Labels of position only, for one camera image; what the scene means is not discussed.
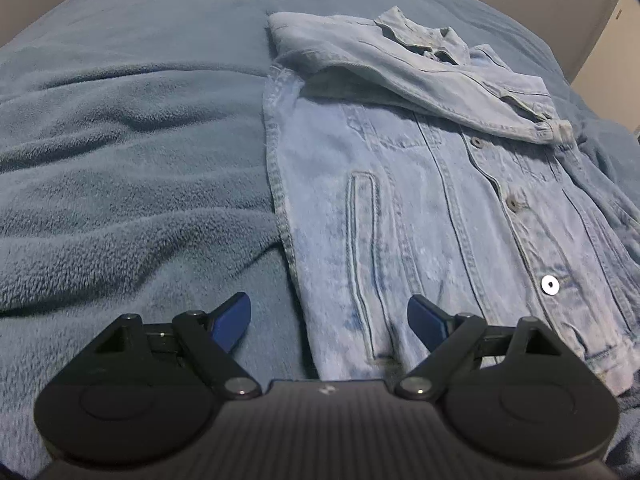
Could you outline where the light blue denim jacket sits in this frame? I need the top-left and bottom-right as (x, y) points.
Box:
(262, 6), (640, 397)

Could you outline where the blue fleece blanket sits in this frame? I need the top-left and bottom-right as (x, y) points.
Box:
(0, 0), (640, 480)

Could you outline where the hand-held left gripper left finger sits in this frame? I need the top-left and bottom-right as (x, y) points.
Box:
(92, 292), (262, 401)

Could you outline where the beige door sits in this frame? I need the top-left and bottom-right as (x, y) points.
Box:
(570, 0), (640, 137)

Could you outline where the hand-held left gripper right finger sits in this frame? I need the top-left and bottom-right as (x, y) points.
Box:
(395, 295), (568, 402)

